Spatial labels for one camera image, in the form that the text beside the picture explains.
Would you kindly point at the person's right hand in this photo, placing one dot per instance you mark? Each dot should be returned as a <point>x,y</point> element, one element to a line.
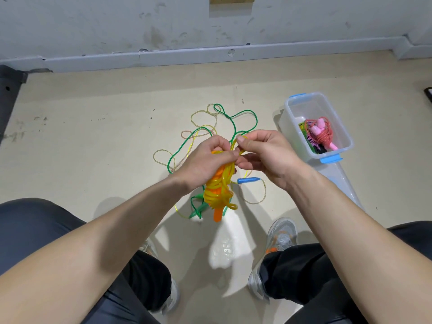
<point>273,157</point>

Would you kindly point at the person's left hand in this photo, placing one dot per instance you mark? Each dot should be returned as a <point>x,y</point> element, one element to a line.
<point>202,166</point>

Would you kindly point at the black metal rack frame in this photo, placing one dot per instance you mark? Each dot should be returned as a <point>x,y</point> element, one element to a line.
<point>8,97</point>

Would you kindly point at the grey right shoe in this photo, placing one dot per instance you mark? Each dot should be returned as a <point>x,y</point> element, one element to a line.
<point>280,232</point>

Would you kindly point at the person's right forearm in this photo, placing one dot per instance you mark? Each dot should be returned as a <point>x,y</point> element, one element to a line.
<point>371,253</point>

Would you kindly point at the clear plastic box lid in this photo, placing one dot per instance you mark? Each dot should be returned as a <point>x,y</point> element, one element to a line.
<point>341,178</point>

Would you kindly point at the grey left shoe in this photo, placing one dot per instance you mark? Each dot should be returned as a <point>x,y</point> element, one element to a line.
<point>170,297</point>

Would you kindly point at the black shorts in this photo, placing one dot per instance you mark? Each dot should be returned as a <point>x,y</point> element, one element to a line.
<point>27,229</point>

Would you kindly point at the clear storage box blue latches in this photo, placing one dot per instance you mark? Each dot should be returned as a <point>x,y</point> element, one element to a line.
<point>324,106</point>

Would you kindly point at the grey shoe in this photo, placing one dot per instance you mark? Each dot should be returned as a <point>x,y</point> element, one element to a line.
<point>280,232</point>
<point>170,297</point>

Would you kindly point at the person's left forearm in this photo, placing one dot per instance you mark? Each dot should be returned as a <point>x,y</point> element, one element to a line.
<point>81,259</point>

